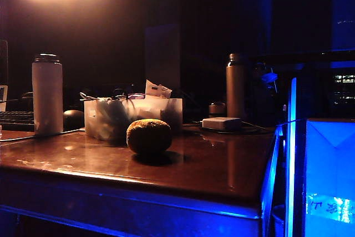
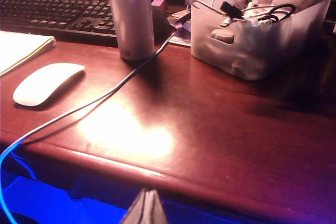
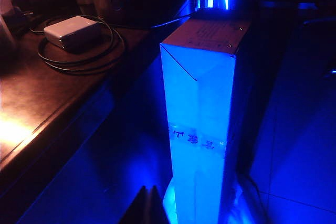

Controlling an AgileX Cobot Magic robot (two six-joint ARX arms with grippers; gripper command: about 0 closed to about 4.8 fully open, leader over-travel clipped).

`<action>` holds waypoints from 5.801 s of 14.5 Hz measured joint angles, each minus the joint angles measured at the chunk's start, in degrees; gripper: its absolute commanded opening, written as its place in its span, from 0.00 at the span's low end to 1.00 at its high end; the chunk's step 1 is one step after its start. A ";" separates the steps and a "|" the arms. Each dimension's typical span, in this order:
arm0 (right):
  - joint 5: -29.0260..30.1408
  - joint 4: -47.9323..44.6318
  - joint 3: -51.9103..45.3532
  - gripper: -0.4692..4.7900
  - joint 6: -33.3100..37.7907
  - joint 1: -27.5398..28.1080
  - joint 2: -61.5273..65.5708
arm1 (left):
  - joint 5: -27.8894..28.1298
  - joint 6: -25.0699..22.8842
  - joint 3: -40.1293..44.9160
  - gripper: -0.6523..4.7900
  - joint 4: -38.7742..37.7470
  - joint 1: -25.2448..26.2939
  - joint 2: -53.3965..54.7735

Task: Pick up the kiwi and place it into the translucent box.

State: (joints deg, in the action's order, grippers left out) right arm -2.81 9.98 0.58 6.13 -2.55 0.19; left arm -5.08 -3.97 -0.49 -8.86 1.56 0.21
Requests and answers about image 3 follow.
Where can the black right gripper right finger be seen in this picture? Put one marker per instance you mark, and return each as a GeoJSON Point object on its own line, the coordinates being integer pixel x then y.
{"type": "Point", "coordinates": [156, 208]}

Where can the tall cardboard box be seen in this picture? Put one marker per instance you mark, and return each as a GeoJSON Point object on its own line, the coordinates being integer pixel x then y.
{"type": "Point", "coordinates": [197, 103]}

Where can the white power adapter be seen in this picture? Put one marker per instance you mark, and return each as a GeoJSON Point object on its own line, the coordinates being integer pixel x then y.
{"type": "Point", "coordinates": [72, 32]}

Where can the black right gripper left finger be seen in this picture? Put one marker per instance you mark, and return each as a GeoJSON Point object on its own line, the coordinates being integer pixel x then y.
{"type": "Point", "coordinates": [140, 208]}

